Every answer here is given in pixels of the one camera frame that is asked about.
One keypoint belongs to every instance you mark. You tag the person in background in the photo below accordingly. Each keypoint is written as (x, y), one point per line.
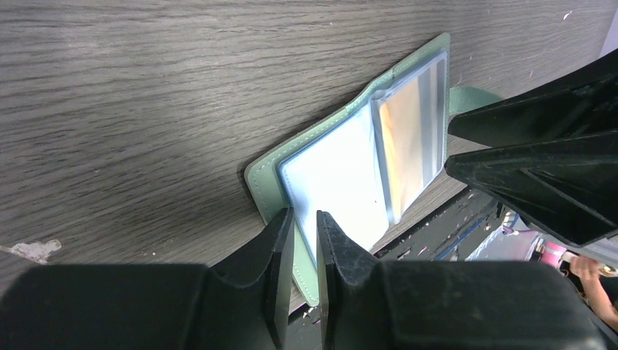
(587, 271)

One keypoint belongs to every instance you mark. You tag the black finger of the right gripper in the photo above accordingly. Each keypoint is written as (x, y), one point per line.
(581, 103)
(566, 187)

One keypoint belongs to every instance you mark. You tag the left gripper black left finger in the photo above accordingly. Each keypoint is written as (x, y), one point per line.
(242, 302)

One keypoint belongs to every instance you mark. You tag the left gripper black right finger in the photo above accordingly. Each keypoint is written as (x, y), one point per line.
(367, 303)

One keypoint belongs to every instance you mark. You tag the green card holder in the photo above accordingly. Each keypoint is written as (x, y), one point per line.
(334, 166)

